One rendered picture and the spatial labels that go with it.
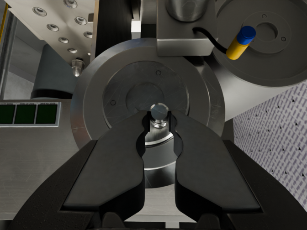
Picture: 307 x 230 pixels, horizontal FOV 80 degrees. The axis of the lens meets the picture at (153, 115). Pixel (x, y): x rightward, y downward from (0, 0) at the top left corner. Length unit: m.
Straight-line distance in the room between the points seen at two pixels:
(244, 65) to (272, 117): 0.13
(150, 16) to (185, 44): 0.45
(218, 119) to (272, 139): 0.15
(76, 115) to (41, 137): 0.41
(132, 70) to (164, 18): 0.05
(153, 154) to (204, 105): 0.06
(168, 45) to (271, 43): 0.11
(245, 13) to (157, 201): 0.43
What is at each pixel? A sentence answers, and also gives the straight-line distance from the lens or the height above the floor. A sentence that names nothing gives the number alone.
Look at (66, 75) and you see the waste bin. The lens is 2.40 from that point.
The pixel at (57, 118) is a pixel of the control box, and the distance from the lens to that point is 0.57.
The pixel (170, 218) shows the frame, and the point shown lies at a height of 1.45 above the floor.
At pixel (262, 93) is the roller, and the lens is 0.22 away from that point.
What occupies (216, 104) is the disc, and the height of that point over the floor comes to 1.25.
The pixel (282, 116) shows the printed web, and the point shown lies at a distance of 0.30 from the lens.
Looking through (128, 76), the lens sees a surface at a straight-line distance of 0.17.
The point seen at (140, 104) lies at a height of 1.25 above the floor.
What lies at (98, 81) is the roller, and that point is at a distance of 0.18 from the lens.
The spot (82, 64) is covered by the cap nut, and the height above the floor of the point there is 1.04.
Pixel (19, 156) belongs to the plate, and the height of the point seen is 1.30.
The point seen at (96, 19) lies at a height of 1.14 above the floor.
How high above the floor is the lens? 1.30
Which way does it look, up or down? 12 degrees down
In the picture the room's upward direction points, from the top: 180 degrees counter-clockwise
